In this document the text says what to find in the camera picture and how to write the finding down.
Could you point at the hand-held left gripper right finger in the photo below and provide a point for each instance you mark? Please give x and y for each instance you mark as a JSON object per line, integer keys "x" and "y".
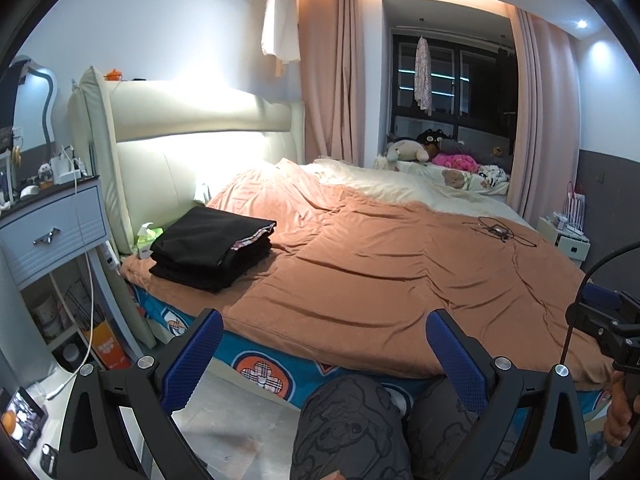
{"x": 457, "y": 360}

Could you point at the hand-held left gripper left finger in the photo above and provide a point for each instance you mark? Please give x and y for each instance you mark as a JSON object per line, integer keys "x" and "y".
{"x": 192, "y": 355}

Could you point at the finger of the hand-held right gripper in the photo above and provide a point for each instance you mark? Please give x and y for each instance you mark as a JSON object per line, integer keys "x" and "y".
{"x": 600, "y": 310}

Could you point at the black and bear-print pants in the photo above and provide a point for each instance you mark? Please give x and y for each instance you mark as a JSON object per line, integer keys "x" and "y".
{"x": 205, "y": 232}

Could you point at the folded black pants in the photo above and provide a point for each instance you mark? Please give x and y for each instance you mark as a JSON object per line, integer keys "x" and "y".
{"x": 240, "y": 265}

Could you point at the person's right hand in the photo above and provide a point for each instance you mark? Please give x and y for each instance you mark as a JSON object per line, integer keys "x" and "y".
{"x": 619, "y": 420}

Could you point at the blue cartoon bed sheet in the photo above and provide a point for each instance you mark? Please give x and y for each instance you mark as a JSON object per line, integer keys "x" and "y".
{"x": 260, "y": 365}

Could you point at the small white nightstand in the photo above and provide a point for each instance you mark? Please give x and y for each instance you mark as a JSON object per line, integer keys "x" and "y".
{"x": 567, "y": 245}

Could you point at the orange box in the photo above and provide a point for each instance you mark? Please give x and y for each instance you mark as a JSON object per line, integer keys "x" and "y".
{"x": 107, "y": 347}

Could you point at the person's right leg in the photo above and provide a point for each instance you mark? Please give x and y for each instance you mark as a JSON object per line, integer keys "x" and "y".
{"x": 435, "y": 442}

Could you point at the pink white striped bag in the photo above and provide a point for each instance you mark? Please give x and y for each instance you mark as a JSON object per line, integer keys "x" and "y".
{"x": 577, "y": 207}

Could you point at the orange blanket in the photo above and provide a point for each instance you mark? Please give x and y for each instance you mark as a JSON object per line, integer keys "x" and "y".
{"x": 375, "y": 270}

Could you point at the green tissue box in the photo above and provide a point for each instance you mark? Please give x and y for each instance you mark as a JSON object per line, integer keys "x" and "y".
{"x": 147, "y": 240}

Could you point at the person's patterned grey legs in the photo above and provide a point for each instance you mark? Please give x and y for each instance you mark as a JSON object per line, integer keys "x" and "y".
{"x": 350, "y": 425}

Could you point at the white power strip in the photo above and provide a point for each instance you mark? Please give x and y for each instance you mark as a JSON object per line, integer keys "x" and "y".
{"x": 111, "y": 256}

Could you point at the white jar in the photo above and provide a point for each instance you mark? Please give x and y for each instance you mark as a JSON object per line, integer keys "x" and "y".
{"x": 47, "y": 315}

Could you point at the black white patterned cloth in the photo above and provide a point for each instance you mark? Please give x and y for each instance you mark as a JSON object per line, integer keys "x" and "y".
{"x": 495, "y": 176}

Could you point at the black tablet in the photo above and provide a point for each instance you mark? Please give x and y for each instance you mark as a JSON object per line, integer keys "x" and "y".
{"x": 25, "y": 415}

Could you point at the cream duvet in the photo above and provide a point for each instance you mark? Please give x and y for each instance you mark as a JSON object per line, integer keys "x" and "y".
{"x": 400, "y": 187}

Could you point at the cream bear-print quilt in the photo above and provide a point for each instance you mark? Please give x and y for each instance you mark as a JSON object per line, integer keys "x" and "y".
{"x": 452, "y": 177}

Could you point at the cream bed headboard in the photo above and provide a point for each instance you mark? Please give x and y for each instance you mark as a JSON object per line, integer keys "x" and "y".
{"x": 175, "y": 170}

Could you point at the blue nightstand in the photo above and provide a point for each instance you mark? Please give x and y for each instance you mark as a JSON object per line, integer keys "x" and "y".
{"x": 30, "y": 260}

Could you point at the pink fluffy plush toy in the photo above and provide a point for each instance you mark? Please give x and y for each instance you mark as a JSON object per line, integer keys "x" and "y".
{"x": 455, "y": 161}

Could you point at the pink curtain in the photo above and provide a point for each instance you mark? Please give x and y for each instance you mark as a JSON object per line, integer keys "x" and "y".
{"x": 340, "y": 85}
{"x": 545, "y": 110}

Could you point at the grey pillow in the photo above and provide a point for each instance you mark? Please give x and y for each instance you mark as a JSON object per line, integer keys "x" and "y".
{"x": 452, "y": 146}

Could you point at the beige plush toy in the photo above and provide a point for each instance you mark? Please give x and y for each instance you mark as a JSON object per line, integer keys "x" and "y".
{"x": 405, "y": 151}

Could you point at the black brown plush toy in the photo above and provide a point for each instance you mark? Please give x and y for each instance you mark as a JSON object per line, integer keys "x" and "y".
{"x": 432, "y": 140}

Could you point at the white charger box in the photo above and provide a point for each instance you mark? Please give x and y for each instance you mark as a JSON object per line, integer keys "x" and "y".
{"x": 65, "y": 167}

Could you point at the panda figurine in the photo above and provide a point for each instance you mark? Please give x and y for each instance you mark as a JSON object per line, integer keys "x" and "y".
{"x": 46, "y": 172}

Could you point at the dark window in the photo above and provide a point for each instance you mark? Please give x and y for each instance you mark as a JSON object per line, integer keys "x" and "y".
{"x": 480, "y": 85}

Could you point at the ceiling spotlight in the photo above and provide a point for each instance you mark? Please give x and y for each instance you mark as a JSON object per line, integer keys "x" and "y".
{"x": 582, "y": 24}

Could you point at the floral hanging garment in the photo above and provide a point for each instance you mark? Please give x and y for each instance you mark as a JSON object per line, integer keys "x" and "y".
{"x": 423, "y": 75}

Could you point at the small orange pot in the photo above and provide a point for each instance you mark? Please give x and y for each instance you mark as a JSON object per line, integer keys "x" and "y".
{"x": 114, "y": 75}

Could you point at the white framed mirror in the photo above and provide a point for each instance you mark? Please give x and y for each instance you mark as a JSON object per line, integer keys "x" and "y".
{"x": 32, "y": 110}

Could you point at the white hanging garment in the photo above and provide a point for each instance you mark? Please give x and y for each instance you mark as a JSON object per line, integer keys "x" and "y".
{"x": 280, "y": 20}

